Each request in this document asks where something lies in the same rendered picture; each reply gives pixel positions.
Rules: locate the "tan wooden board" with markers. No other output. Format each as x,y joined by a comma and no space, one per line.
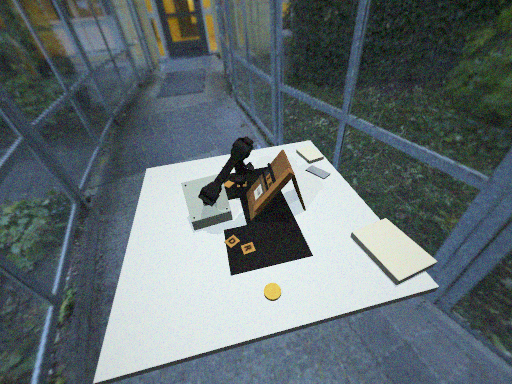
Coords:
281,173

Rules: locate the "white paper ticket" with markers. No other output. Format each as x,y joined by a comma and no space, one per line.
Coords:
258,192

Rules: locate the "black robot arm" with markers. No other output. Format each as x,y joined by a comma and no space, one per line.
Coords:
241,150

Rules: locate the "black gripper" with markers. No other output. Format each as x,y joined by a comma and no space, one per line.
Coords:
239,171

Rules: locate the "yellow flat disc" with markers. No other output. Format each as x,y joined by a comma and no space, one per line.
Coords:
272,291

